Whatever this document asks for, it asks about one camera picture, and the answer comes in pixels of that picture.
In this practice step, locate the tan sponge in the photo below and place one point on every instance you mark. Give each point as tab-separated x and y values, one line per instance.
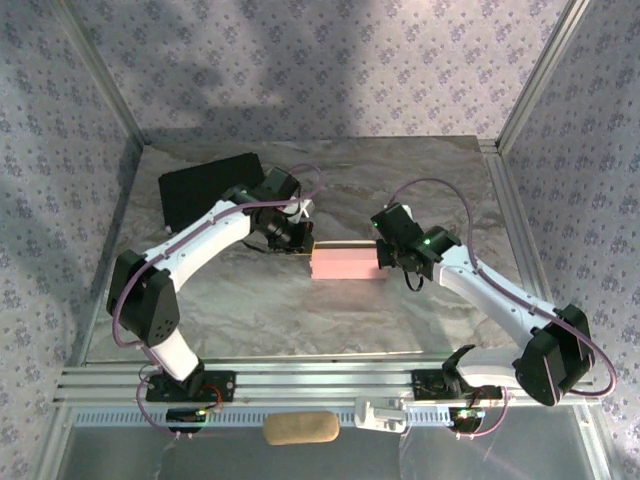
300	428

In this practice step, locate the aluminium frame post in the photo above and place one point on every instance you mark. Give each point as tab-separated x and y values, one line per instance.
541	75
106	75

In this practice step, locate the pink paper box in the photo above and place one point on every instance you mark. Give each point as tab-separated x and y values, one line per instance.
345	262

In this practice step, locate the white plastic bracket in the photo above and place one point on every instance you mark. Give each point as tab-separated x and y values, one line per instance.
380	414

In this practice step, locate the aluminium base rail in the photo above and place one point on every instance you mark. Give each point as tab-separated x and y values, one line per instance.
320	382

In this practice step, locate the black hard case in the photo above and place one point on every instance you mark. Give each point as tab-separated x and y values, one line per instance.
200	190

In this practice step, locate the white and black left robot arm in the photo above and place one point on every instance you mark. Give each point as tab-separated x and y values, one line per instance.
200	245

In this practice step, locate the aluminium side rail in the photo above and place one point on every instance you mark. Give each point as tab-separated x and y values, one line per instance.
507	200

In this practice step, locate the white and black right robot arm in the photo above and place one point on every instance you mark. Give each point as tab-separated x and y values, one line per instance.
480	285

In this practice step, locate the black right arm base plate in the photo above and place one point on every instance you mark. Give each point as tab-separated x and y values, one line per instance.
425	385

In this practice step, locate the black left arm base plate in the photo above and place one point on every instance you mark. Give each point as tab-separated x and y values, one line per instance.
222	386

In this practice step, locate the small circuit board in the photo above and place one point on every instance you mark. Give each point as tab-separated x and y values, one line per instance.
186	419
466	419

